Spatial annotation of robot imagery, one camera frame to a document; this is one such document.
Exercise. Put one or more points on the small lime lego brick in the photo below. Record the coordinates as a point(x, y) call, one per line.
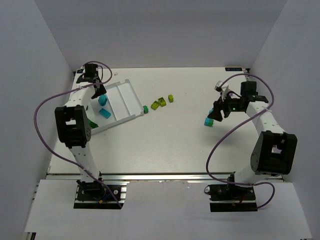
point(170, 98)

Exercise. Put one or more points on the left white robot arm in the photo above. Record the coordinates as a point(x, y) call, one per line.
point(74, 130)

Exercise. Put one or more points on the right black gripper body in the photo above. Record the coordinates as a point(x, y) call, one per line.
point(222, 109)

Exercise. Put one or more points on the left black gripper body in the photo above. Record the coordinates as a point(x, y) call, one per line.
point(99, 90)

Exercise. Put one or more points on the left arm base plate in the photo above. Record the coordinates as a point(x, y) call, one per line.
point(103, 201)

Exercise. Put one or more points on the white divided plastic tray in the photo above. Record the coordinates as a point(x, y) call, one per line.
point(123, 104)

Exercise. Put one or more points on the green small lego brick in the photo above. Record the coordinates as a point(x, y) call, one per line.
point(92, 125)

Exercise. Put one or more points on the blue label sticker right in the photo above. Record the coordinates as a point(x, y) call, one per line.
point(233, 69)

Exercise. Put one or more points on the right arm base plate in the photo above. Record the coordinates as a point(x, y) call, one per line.
point(228, 198)

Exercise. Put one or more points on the teal square lego brick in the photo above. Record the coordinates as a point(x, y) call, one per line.
point(208, 122)

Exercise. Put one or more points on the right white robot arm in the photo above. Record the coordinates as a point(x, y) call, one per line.
point(274, 151)

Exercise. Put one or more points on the dark green lego by tray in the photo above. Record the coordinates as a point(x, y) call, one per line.
point(145, 109)

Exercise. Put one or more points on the lime lego brick middle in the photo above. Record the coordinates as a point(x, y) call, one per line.
point(162, 102)

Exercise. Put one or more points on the blue rounded lego brick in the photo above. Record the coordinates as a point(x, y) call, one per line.
point(102, 100)

